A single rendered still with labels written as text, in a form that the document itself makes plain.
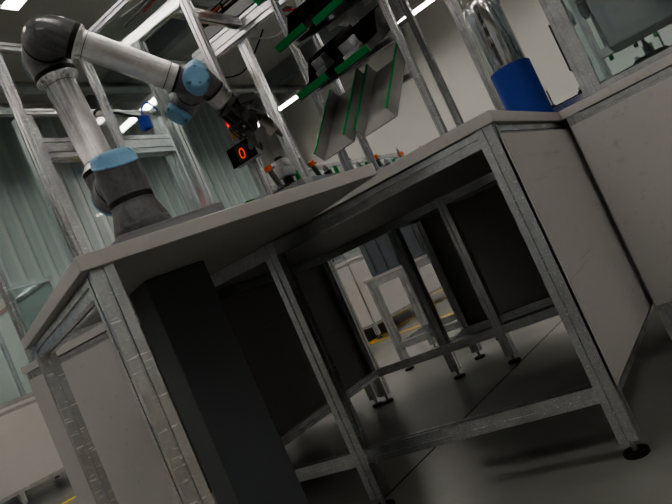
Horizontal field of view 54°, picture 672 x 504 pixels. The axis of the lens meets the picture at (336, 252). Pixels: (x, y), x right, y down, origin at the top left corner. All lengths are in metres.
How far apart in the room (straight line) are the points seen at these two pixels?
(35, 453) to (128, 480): 4.35
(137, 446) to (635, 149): 1.95
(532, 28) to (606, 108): 10.62
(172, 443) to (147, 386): 0.11
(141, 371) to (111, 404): 1.38
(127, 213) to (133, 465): 1.19
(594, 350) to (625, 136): 0.86
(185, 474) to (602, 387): 0.95
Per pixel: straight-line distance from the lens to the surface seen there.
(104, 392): 2.63
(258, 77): 3.56
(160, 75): 1.90
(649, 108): 2.27
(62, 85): 1.99
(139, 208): 1.71
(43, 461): 7.04
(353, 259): 7.20
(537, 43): 12.83
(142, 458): 2.60
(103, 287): 1.25
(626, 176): 2.28
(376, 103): 1.99
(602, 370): 1.65
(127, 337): 1.24
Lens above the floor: 0.62
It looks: 3 degrees up
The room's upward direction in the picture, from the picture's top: 24 degrees counter-clockwise
